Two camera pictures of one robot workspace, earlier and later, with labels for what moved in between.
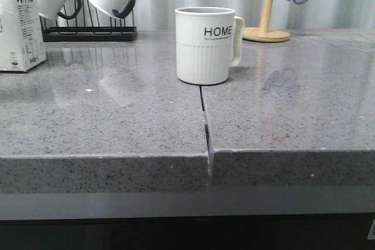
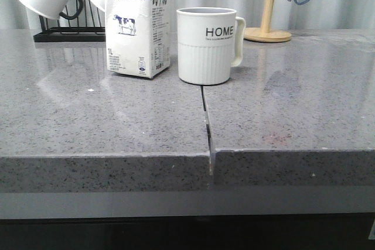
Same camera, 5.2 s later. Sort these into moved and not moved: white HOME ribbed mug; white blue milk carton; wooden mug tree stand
Moved: white blue milk carton
Not moved: wooden mug tree stand; white HOME ribbed mug
